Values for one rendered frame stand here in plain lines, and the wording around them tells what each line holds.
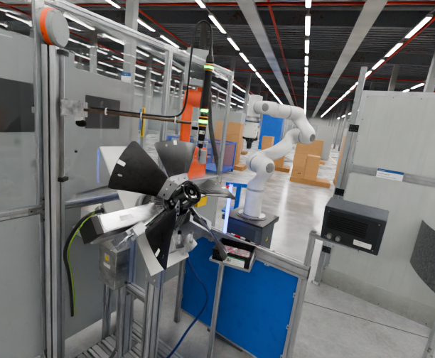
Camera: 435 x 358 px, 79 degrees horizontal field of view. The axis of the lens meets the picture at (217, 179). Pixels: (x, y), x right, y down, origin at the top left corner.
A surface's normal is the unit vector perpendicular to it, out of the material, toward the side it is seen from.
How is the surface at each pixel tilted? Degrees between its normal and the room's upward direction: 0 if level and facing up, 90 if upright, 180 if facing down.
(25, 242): 90
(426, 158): 89
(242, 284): 90
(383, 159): 89
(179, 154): 41
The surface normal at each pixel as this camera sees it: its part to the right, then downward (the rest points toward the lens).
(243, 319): -0.57, 0.11
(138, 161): 0.55, 0.00
